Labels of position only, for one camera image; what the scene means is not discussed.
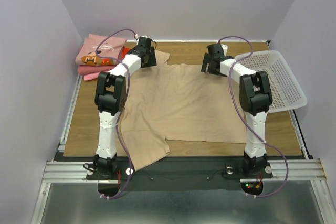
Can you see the light pink folded shirt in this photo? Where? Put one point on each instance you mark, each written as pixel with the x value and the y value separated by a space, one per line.
pixel 90 76

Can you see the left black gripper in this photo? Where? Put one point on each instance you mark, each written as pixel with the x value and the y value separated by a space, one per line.
pixel 152 61

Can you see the aluminium frame rail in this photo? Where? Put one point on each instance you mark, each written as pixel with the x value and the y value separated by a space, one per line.
pixel 58 201

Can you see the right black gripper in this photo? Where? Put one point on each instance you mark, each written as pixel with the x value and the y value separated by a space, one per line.
pixel 209 64

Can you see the orange folded shirt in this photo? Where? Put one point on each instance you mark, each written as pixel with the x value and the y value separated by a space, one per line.
pixel 125 50

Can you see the pink printed folded shirt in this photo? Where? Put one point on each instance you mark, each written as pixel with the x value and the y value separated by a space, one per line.
pixel 111 48

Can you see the white plastic basket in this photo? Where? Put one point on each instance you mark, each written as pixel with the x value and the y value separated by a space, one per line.
pixel 286 92

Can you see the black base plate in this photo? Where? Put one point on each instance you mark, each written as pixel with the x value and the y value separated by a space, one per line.
pixel 180 174

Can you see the dark pink folded shirt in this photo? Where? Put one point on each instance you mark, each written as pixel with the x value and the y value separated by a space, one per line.
pixel 85 69

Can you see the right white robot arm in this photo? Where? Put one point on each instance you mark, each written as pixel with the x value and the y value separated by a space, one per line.
pixel 255 99

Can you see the beige t shirt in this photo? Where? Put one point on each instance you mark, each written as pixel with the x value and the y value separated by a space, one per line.
pixel 180 103

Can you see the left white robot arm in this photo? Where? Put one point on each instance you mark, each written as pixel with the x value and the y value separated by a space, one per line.
pixel 110 98

